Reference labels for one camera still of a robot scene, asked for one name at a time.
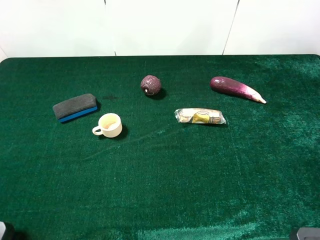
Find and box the dark object bottom right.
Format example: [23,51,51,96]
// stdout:
[289,227,320,240]

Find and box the dark object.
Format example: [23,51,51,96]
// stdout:
[289,227,320,240]
[0,221,15,240]

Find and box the dark object bottom left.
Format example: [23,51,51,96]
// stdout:
[0,221,15,240]

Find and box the wrapped snack packet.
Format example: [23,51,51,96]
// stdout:
[174,108,226,125]

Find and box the purple round cabbage toy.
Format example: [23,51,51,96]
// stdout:
[140,75,162,96]

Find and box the cream plastic cup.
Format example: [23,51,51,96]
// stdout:
[92,113,123,138]

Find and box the purple eggplant toy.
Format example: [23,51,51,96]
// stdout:
[210,76,267,104]

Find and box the blue black board eraser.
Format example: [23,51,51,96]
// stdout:
[52,93,98,123]

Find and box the green velvet table cloth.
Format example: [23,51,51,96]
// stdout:
[0,55,320,240]

